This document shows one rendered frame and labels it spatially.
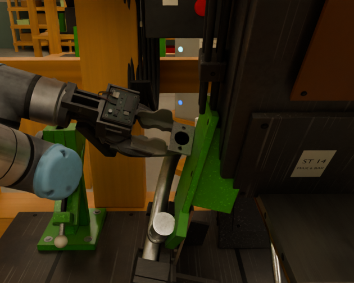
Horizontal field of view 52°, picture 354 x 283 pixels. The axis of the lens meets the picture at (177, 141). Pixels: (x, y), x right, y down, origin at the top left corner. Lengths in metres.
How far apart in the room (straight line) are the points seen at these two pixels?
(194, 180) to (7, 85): 0.32
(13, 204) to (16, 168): 0.67
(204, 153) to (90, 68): 0.45
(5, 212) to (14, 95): 0.56
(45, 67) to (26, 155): 0.57
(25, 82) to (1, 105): 0.05
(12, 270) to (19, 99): 0.40
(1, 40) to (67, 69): 10.84
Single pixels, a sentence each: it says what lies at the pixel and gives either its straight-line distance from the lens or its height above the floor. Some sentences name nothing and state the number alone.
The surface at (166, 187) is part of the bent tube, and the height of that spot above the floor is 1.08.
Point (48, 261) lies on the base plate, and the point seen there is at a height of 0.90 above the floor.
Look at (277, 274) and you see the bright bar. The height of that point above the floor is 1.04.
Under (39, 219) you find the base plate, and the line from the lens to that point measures 1.01.
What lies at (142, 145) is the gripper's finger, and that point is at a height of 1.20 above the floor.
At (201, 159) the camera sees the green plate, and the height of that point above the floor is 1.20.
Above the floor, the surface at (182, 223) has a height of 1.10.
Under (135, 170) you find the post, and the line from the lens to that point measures 0.98.
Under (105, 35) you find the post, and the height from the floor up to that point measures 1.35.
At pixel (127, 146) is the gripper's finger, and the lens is 0.61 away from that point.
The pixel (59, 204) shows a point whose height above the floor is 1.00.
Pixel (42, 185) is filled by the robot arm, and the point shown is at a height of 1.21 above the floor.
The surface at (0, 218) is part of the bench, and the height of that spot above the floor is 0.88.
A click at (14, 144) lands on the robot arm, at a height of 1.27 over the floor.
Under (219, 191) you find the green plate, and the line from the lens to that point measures 0.59.
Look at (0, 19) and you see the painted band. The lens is 11.76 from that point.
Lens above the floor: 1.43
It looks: 22 degrees down
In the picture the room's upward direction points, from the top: straight up
